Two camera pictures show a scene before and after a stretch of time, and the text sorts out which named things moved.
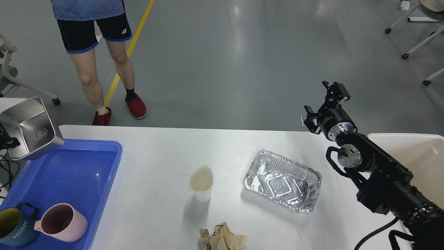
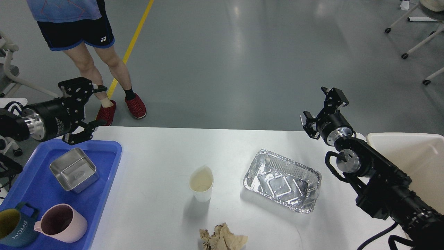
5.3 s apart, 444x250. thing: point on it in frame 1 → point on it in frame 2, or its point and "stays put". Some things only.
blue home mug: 17,229 stays put
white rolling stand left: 8,84 stays put
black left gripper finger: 6,141 → 48,119
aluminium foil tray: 292,185 stays put
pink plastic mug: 61,221 stays put
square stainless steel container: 30,121 → 75,170
